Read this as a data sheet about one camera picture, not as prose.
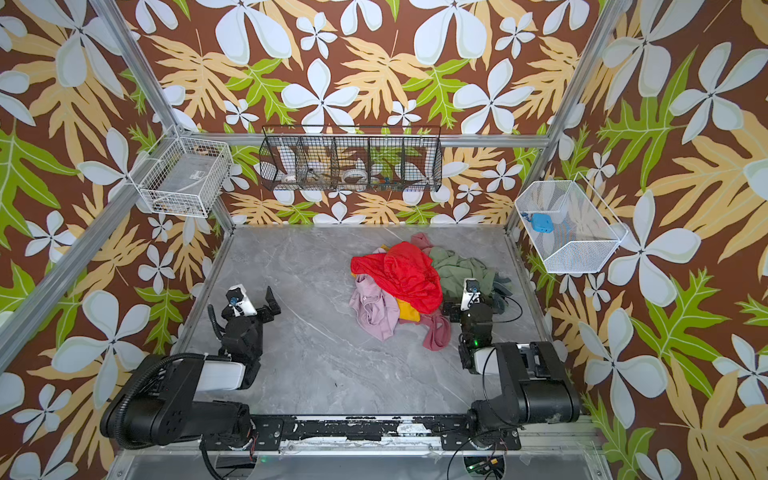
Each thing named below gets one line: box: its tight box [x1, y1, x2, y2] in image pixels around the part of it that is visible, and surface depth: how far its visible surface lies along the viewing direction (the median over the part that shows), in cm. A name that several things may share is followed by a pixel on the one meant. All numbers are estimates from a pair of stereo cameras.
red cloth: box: [350, 242, 443, 314], surface depth 93 cm
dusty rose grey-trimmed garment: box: [398, 233, 452, 351], surface depth 93 cm
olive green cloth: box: [429, 246, 506, 303], surface depth 98 cm
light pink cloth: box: [349, 273, 400, 341], surface depth 93 cm
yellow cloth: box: [396, 298, 421, 322], surface depth 93 cm
